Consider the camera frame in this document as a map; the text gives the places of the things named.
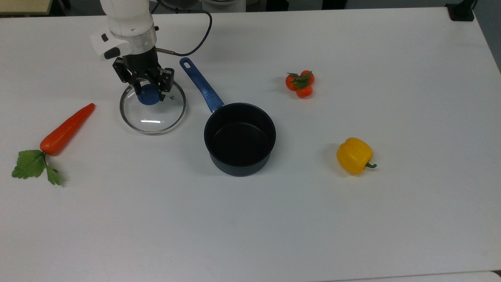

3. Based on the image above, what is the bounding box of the light wooden desk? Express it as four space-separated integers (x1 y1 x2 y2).
0 0 54 16

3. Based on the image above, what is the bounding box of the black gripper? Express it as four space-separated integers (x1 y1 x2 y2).
112 49 175 101

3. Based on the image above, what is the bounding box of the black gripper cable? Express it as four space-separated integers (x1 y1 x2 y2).
150 0 213 57

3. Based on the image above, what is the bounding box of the orange toy carrot with leaves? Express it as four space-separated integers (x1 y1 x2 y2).
11 103 96 186

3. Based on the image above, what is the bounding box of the black clamp block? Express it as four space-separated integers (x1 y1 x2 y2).
445 0 479 22

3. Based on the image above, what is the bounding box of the yellow toy bell pepper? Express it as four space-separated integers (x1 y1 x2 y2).
336 137 378 176

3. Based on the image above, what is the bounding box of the glass lid with blue knob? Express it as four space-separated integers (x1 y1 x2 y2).
119 80 187 136

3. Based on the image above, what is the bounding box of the dark pot with blue handle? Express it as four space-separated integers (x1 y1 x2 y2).
179 57 277 178

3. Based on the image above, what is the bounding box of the toy tomato cluster with leaves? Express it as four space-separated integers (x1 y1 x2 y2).
285 69 315 99

